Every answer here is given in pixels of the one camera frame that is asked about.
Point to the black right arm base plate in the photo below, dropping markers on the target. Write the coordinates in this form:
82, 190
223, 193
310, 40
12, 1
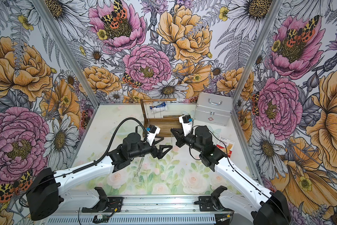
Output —
211, 203

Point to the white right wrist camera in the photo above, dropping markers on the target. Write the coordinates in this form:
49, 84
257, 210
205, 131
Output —
187, 124

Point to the wooden jewelry display stand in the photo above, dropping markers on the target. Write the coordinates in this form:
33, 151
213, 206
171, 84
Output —
166, 122

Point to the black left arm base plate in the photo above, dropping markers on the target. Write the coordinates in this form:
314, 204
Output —
105, 204

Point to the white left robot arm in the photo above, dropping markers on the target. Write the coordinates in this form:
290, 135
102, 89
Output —
49, 187

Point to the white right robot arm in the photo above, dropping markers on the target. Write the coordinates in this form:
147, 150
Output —
261, 206

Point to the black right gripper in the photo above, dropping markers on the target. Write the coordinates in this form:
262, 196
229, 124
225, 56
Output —
179, 137

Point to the white blue toothpaste tube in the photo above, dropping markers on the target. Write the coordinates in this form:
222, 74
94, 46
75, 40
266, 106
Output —
159, 108

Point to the silver aluminium first aid case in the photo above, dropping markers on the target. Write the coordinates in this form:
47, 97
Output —
214, 109

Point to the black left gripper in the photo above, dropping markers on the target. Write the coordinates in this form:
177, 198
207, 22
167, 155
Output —
160, 154

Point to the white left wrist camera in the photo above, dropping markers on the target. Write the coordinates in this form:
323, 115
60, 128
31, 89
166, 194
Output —
152, 131

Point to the red white bandage box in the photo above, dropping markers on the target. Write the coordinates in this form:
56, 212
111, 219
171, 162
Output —
225, 145

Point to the aluminium front rail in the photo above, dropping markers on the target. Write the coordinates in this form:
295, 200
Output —
76, 200

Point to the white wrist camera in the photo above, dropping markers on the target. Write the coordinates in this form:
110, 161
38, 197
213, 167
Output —
187, 124
152, 131

